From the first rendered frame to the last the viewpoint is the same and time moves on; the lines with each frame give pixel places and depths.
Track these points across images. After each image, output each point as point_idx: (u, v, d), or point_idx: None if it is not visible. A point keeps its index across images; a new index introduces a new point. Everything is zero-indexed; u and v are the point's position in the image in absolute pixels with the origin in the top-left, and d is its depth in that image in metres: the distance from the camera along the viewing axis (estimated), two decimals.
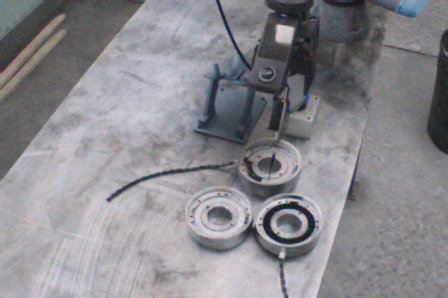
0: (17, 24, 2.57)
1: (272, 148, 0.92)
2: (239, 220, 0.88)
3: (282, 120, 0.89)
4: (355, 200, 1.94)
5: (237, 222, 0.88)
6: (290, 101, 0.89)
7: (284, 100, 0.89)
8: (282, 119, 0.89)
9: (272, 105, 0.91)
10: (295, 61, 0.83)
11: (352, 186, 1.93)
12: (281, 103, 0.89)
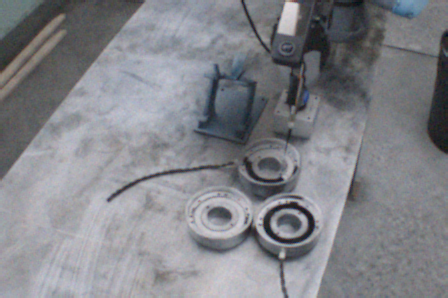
0: (17, 24, 2.57)
1: (289, 122, 0.96)
2: (239, 220, 0.88)
3: (299, 95, 0.94)
4: (355, 200, 1.94)
5: (237, 222, 0.88)
6: (306, 77, 0.93)
7: (300, 76, 0.93)
8: (299, 94, 0.94)
9: (289, 81, 0.95)
10: (312, 38, 0.87)
11: (352, 186, 1.93)
12: (298, 79, 0.93)
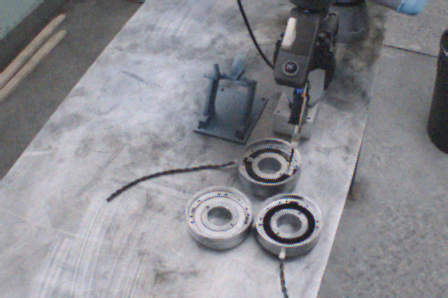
0: (17, 24, 2.57)
1: (292, 142, 0.93)
2: (239, 220, 0.88)
3: (302, 114, 0.90)
4: (355, 200, 1.94)
5: (237, 222, 0.88)
6: (310, 96, 0.90)
7: (304, 95, 0.90)
8: (302, 113, 0.90)
9: (292, 100, 0.92)
10: (316, 56, 0.84)
11: (352, 186, 1.93)
12: (302, 97, 0.90)
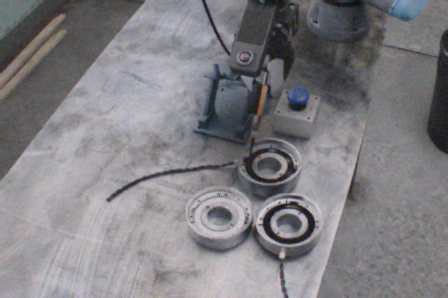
0: (17, 24, 2.57)
1: (251, 131, 0.95)
2: (239, 220, 0.88)
3: (263, 104, 0.92)
4: (355, 200, 1.94)
5: (237, 222, 0.88)
6: (271, 86, 0.92)
7: (265, 85, 0.92)
8: (263, 103, 0.92)
9: (251, 89, 0.94)
10: (273, 46, 0.86)
11: (352, 186, 1.93)
12: (260, 87, 0.92)
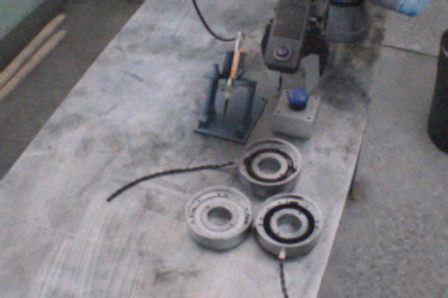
0: (17, 24, 2.57)
1: (225, 93, 1.04)
2: (239, 220, 0.88)
3: (236, 68, 1.01)
4: (355, 200, 1.94)
5: (237, 222, 0.88)
6: (306, 83, 0.87)
7: (237, 51, 1.01)
8: (236, 67, 1.01)
9: (277, 86, 0.89)
10: (307, 41, 0.81)
11: (352, 186, 1.93)
12: (233, 52, 1.01)
